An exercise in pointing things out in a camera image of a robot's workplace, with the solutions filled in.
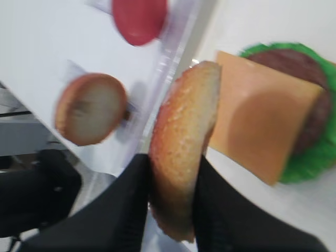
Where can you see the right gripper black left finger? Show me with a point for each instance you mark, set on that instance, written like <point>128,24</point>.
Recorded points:
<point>114,221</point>

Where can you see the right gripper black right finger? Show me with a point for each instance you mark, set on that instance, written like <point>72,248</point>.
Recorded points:
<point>233,211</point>

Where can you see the toasted bun slice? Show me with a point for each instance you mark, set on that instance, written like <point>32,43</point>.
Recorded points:
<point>183,127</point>

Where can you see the green lettuce leaf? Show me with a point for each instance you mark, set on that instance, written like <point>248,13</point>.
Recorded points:
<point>314,152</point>

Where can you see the orange cheese slice on burger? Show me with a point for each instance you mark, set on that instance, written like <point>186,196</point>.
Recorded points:
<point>261,112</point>

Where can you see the bread bun slice in rack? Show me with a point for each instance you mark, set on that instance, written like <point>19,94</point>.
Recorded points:
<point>90,108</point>

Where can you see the brown meat patty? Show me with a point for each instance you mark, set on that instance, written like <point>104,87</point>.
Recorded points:
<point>302,67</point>

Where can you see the red tomato slice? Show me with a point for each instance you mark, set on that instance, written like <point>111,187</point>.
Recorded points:
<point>139,22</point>

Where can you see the black object beside table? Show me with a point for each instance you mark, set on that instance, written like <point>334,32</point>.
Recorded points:
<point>38,197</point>

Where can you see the clear acrylic food rack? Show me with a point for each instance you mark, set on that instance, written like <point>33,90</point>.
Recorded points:
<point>101,164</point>

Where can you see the silver metal tray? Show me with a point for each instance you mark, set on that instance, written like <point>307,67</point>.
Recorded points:
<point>241,24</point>

